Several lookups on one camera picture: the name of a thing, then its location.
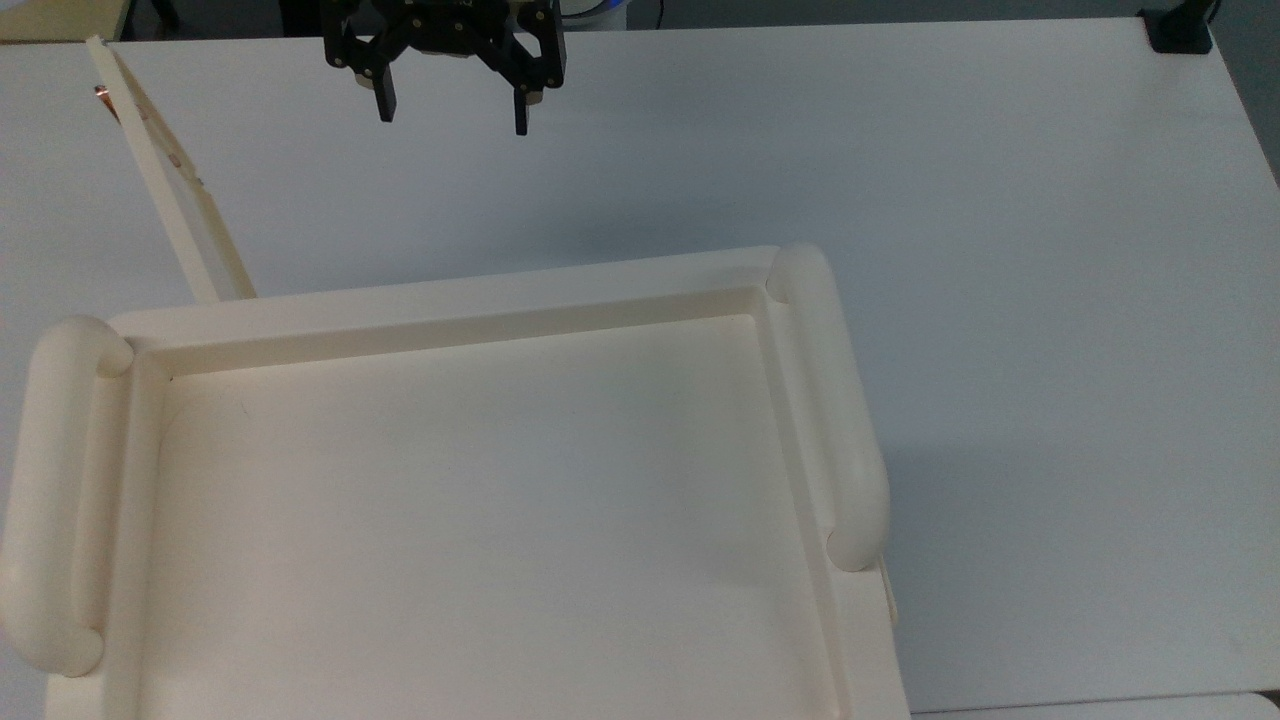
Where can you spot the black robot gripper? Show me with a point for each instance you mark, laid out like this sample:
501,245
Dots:
450,30

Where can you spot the cream cabinet door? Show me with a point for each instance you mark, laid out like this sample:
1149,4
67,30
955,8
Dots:
185,220

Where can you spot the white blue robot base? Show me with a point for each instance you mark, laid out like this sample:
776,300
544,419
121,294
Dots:
598,12

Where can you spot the wooden side table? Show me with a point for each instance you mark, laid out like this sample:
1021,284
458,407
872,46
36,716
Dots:
55,18

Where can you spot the black table clamp mount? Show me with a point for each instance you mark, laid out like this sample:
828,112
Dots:
1178,28

